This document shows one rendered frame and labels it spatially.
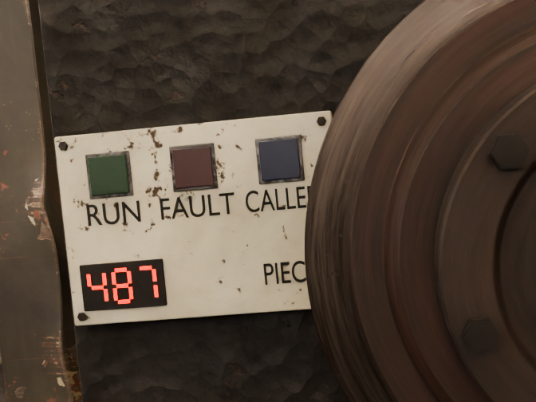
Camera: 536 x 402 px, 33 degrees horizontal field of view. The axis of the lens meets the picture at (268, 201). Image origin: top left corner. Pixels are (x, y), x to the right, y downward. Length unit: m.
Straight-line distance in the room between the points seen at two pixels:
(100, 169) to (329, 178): 0.25
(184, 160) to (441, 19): 0.28
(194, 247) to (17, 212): 2.67
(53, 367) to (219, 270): 2.72
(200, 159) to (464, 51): 0.28
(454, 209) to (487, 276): 0.05
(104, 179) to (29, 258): 2.65
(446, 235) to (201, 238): 0.30
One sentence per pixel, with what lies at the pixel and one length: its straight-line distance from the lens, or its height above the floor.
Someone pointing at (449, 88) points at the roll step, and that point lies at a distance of 0.67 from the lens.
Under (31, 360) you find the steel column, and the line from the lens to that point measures 3.57.
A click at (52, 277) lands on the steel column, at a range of 3.47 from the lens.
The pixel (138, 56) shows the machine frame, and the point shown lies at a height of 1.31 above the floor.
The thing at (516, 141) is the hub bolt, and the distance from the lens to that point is 0.60.
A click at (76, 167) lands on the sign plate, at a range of 0.86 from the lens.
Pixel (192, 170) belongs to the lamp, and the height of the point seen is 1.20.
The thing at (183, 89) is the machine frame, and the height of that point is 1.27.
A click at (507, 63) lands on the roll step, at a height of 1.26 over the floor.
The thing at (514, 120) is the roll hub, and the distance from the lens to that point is 0.61.
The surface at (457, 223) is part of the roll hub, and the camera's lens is 0.61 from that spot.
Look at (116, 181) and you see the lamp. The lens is 0.85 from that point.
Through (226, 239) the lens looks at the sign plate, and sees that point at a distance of 0.83.
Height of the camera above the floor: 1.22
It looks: 4 degrees down
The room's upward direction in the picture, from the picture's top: 5 degrees counter-clockwise
